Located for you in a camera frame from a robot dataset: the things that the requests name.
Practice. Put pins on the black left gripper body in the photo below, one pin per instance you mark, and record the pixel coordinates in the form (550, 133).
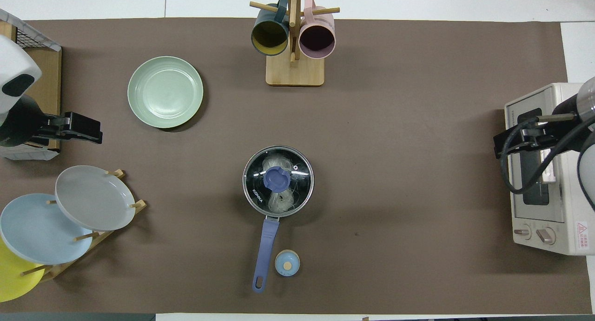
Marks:
(53, 128)

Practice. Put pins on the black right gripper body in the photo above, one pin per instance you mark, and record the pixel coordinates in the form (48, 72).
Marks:
(541, 136)

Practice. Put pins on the glass lid purple knob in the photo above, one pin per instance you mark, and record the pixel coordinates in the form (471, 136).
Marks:
(277, 179)

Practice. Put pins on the translucent vermicelli bundle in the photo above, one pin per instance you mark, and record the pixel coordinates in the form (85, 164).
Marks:
(281, 202)

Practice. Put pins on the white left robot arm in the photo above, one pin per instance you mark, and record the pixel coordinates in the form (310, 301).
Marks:
(16, 79)

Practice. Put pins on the grey plate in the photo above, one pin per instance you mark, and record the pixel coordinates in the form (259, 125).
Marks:
(93, 197)

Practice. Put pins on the light green plate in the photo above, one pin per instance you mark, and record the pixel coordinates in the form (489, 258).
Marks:
(165, 92)

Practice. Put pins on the wooden plate rack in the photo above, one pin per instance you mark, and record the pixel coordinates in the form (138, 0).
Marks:
(104, 237)

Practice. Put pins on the light blue plate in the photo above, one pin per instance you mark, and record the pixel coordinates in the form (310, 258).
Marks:
(37, 230)

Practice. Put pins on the yellow plate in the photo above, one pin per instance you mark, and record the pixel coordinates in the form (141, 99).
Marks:
(11, 277)

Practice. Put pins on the cream toaster oven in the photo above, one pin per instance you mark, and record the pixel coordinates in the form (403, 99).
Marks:
(558, 218)

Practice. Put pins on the brown table mat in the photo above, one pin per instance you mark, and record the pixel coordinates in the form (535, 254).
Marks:
(372, 218)

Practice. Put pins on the dark teal mug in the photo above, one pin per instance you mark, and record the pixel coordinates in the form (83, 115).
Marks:
(269, 37)

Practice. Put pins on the wooden mug tree stand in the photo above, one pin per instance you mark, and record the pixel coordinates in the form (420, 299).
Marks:
(294, 72)

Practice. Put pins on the pink mug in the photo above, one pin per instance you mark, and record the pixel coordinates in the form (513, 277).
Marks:
(317, 39)

